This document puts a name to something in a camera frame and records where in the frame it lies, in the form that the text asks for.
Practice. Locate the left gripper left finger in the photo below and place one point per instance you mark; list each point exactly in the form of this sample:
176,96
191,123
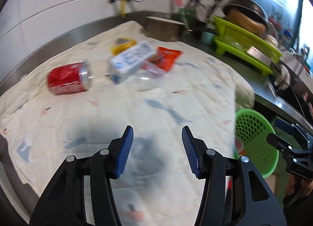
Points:
62,201

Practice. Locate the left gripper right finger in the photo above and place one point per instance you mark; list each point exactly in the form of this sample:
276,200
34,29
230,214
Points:
235,193

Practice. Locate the red cola can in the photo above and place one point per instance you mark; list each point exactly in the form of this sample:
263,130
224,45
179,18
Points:
70,78

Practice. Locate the clear plastic cup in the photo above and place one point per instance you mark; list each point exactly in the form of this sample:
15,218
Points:
147,77

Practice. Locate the white blue milk carton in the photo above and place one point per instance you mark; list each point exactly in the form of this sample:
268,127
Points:
131,58

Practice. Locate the orange snack wrapper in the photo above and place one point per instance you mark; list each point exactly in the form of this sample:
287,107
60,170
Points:
165,58

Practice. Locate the yellow plastic wrapper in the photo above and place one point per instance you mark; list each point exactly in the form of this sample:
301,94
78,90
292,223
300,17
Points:
122,44

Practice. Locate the steel kitchen sink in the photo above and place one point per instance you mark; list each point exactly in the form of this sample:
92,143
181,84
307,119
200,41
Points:
298,96

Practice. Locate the person's right hand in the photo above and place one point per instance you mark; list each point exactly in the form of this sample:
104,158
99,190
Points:
306,186

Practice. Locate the green plastic mesh basket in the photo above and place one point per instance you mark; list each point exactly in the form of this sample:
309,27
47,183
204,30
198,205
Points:
252,128

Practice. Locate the white dish rag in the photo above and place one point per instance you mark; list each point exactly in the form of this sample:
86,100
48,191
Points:
282,80

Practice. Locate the white quilted cloth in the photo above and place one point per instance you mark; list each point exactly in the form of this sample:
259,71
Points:
157,186

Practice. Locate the steel cleaver knife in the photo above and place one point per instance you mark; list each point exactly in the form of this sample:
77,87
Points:
255,53

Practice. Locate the white bowl in rack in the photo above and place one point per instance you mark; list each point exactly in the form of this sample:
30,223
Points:
271,40

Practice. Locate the brown upturned bowl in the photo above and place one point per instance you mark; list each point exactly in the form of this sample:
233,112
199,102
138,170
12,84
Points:
236,17

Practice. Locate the lime green dish rack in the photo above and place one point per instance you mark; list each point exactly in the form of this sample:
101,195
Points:
236,40

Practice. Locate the teal cup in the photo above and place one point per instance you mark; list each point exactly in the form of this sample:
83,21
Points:
207,38

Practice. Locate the dark upturned wok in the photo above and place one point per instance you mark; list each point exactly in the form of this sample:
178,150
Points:
247,7

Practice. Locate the green utensil holder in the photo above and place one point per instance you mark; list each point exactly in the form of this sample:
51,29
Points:
188,17

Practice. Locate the steel pot with lid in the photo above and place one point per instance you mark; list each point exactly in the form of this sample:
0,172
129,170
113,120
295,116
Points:
163,29

